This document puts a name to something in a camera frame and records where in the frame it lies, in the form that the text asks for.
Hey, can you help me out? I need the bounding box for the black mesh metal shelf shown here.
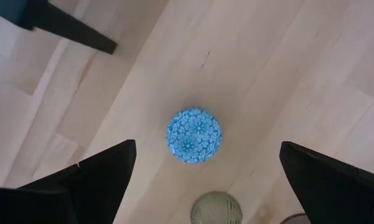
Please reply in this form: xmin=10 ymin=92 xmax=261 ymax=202
xmin=0 ymin=0 xmax=118 ymax=55

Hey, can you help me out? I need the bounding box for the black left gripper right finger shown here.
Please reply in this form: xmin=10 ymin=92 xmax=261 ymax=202
xmin=279 ymin=141 xmax=374 ymax=224

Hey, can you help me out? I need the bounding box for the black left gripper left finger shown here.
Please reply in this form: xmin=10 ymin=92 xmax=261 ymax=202
xmin=0 ymin=139 xmax=137 ymax=224

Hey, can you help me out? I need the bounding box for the ribbed glass candlestick holder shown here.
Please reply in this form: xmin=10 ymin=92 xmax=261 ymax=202
xmin=190 ymin=190 xmax=243 ymax=224

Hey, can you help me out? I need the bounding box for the blue patterned round tin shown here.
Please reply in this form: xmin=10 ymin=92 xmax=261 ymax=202
xmin=165 ymin=106 xmax=223 ymax=165

